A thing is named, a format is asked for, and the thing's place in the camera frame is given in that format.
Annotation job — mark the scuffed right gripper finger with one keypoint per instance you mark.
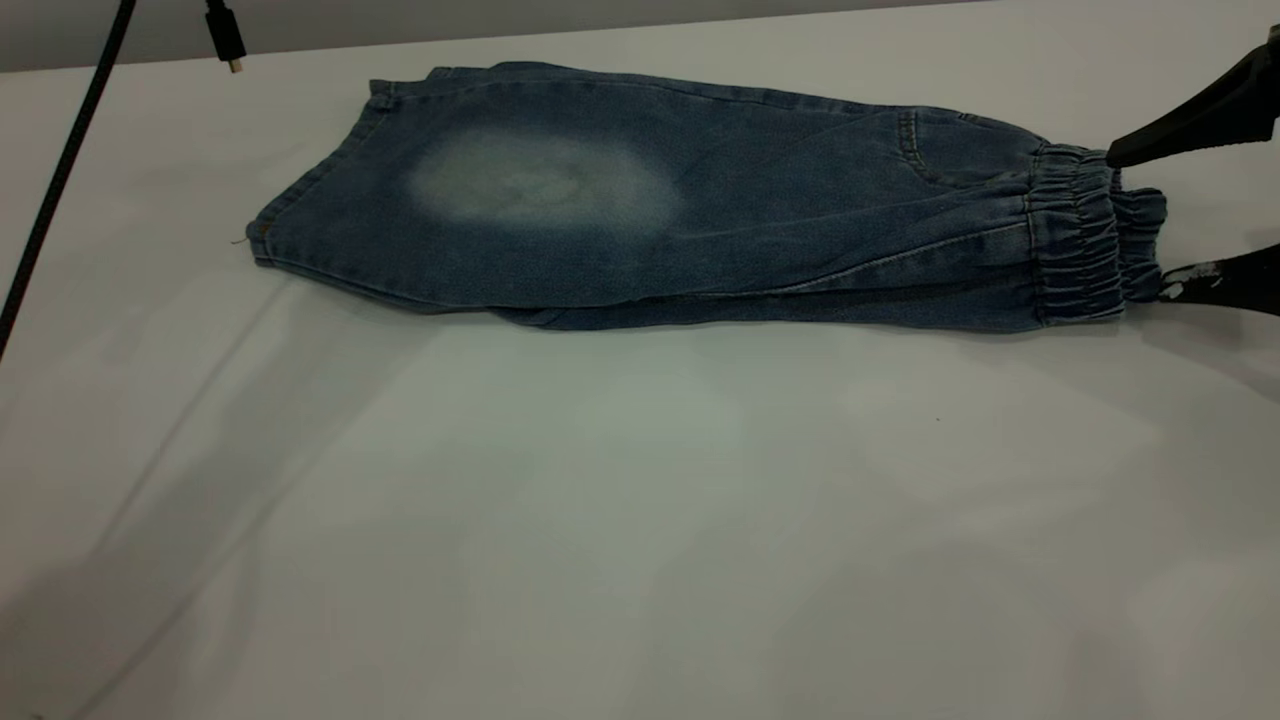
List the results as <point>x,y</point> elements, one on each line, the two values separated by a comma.
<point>1240,282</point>

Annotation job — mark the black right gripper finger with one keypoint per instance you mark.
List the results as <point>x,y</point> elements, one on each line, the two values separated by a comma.
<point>1220,110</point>

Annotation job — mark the blue denim shorts basketball print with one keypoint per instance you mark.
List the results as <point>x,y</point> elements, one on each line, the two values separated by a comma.
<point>750,230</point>

